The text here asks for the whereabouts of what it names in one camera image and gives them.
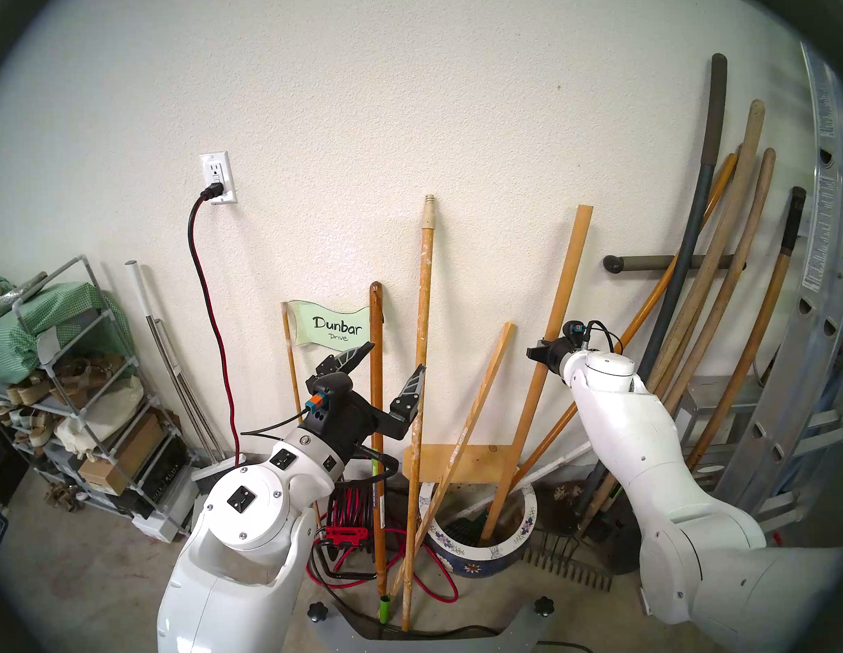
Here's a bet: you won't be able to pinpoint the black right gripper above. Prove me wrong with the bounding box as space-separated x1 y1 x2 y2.
527 334 582 376

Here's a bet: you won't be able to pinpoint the thick light wooden pole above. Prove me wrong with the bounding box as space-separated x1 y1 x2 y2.
469 204 606 541

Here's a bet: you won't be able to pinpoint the grey metal step stool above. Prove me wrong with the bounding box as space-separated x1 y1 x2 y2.
675 371 765 476

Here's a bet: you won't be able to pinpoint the dark handle with grey grip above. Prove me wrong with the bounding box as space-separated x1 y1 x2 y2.
560 52 745 531

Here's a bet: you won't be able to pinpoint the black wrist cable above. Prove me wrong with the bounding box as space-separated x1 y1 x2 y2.
583 319 624 357
239 410 307 440

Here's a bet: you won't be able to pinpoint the green checkered cloth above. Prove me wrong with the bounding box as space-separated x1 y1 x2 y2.
0 271 135 385

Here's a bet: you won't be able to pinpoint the white and metal poles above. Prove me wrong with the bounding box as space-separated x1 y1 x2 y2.
124 257 220 467

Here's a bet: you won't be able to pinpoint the brown strappy sandal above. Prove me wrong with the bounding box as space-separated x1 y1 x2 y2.
45 479 84 514

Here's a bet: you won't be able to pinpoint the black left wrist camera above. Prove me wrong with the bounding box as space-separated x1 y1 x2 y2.
305 371 357 420

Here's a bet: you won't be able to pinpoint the plywood board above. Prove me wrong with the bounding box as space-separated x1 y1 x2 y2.
420 440 524 492

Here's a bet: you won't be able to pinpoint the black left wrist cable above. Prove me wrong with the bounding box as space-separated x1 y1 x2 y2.
239 410 307 440

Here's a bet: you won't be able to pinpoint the aluminium ladder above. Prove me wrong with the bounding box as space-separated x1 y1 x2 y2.
701 39 843 540

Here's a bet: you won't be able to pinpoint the black shovel blade with stickers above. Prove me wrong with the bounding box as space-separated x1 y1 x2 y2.
575 473 644 576

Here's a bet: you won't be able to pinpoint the white strappy sandal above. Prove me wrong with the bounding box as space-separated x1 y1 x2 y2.
11 408 54 447

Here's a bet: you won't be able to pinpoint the grey metal shoe rack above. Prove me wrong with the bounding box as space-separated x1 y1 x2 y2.
0 251 202 545

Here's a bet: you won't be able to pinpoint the tan woven sandal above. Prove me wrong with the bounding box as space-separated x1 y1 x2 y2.
3 373 60 407
51 355 125 391

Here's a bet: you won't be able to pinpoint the glossy orange rake handle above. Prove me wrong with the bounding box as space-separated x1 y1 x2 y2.
431 151 753 544

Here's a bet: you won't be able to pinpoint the thin square wooden stick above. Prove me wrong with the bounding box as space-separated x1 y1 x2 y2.
380 322 526 600

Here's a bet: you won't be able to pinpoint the wooden handle with black grip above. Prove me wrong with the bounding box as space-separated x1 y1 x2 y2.
675 186 816 472

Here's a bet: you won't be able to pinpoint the chrome metal rod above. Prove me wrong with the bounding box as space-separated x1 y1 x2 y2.
147 316 227 467

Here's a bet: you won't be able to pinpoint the black floor cable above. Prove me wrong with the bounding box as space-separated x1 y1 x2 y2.
308 533 505 645

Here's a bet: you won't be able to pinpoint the grey wall hook bar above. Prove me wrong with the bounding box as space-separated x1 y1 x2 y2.
602 250 747 277

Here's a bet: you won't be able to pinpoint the floral ceramic pot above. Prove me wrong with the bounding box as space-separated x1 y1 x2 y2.
419 482 541 579

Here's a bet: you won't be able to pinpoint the silver glitter shoe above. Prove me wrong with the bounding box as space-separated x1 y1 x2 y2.
0 271 51 323

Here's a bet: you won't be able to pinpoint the black box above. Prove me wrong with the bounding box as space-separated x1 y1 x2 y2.
116 441 194 519

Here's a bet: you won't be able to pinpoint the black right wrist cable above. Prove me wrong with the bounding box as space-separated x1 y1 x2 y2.
583 319 624 357

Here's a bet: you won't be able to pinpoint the white wall outlet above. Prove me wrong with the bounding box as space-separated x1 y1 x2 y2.
199 151 239 206

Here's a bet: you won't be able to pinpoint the black rod with green tip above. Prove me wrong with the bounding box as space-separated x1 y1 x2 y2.
368 454 395 624

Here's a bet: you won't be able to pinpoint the red extension cord reel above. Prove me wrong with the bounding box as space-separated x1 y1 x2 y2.
303 474 459 608

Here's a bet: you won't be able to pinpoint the white floor tool head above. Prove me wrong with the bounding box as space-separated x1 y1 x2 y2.
190 454 249 503

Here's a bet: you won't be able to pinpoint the shorter pale wooden handle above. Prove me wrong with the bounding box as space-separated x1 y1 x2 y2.
653 148 786 418

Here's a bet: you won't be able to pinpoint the paint-speckled pole with threaded tip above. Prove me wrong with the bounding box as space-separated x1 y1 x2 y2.
385 194 451 632

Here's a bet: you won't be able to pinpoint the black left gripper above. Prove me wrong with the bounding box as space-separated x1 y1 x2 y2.
299 339 431 473

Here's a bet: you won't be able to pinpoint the white plastic box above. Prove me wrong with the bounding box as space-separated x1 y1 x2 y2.
129 485 199 545

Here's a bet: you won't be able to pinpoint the black red power cord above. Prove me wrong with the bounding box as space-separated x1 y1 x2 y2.
186 186 242 465

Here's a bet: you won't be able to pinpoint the brown stick with hole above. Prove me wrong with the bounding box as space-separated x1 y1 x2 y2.
366 281 394 597

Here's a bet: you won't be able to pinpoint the Dunbar Drive flag sign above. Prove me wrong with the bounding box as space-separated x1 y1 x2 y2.
281 297 375 414

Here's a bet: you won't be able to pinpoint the brown cardboard box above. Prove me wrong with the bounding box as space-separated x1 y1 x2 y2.
75 413 168 497

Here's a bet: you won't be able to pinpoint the metal rake head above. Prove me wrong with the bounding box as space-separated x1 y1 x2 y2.
522 529 614 595

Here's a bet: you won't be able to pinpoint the white cloth bag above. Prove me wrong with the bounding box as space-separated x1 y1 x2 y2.
51 377 147 453

